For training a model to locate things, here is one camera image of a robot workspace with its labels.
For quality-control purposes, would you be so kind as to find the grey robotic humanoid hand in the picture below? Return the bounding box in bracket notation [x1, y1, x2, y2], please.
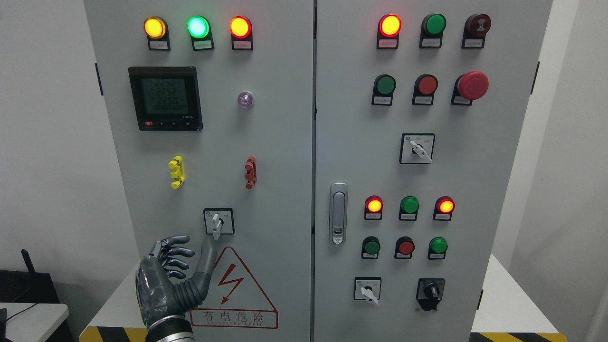
[135, 236, 219, 330]

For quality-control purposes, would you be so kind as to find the door rotary selector switch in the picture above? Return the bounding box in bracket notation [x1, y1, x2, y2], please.
[203, 208, 235, 241]

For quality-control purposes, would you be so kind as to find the yellow indicator light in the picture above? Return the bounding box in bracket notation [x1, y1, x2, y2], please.
[143, 17, 170, 51]

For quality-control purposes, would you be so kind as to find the green lit indicator light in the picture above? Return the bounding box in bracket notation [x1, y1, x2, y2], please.
[187, 16, 214, 51]

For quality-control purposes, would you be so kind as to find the red electrical hazard warning sticker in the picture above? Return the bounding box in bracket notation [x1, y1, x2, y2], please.
[190, 247, 278, 329]

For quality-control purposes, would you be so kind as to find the yellow terminal clip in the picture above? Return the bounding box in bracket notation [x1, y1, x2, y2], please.
[168, 155, 185, 189]

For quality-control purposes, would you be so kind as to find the black device with antenna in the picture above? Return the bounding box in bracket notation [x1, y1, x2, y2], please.
[0, 249, 75, 342]

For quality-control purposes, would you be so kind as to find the white side table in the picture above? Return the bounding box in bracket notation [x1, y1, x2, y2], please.
[0, 303, 69, 342]

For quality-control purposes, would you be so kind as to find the red terminal clip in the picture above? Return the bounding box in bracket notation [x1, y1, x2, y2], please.
[245, 156, 257, 189]

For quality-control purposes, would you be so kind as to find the black digital power meter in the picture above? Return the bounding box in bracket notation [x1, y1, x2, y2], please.
[128, 66, 203, 132]

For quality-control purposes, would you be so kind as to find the small clear purple lamp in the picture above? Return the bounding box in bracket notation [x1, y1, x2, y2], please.
[237, 91, 254, 109]

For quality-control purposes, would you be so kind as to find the green push button lower left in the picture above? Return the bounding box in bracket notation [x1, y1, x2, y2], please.
[361, 236, 381, 259]

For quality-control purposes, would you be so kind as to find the green push button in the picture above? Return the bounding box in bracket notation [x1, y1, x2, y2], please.
[371, 74, 397, 106]
[427, 237, 449, 260]
[361, 236, 381, 259]

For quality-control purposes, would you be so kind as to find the red lit indicator lower left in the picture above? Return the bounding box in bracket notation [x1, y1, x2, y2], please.
[363, 195, 383, 220]

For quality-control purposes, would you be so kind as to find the grey electrical control cabinet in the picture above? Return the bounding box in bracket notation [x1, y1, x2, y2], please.
[84, 0, 553, 342]

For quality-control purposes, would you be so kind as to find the red push button lower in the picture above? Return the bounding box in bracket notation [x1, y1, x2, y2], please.
[394, 236, 415, 259]

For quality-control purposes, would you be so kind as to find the red push button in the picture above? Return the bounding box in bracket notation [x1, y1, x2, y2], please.
[412, 74, 438, 106]
[394, 236, 415, 259]

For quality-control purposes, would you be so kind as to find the green indicator lower middle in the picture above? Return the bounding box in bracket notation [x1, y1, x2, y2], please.
[398, 196, 420, 221]

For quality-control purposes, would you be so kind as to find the red lit indicator light left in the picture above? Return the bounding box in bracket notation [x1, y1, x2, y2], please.
[229, 15, 253, 50]

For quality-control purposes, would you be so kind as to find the green push button lower right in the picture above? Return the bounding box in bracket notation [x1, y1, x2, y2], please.
[427, 237, 449, 260]

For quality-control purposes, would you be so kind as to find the red lit indicator lower right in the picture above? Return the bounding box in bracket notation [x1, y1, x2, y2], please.
[433, 196, 455, 221]

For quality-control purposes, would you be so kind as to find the green push button upper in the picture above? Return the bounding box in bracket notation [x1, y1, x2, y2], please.
[371, 74, 397, 106]

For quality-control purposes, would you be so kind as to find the red push button upper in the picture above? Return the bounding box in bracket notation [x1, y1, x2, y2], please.
[412, 74, 438, 106]

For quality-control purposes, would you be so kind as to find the red lit indicator top right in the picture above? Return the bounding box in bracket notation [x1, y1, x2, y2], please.
[376, 13, 402, 49]

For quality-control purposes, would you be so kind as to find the white platform with hazard stripes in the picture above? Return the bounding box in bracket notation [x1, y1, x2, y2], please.
[79, 256, 567, 342]

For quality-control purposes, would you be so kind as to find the red emergency stop button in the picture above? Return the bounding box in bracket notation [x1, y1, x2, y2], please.
[450, 71, 489, 106]

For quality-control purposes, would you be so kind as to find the green indicator top right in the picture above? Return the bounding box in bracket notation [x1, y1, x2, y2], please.
[419, 13, 447, 48]

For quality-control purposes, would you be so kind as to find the dark red buzzer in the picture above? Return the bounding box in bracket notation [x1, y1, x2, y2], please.
[462, 14, 492, 48]

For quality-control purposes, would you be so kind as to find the silver door latch handle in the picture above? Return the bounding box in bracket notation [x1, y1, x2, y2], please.
[329, 182, 348, 245]

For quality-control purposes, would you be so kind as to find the bottom white rotary selector switch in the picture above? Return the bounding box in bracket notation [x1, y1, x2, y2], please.
[353, 276, 382, 305]

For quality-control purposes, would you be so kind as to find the black knob selector switch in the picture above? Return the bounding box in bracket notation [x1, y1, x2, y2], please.
[416, 277, 446, 311]

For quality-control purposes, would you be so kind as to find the upper right rotary selector switch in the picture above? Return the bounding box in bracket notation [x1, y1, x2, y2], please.
[399, 133, 435, 164]

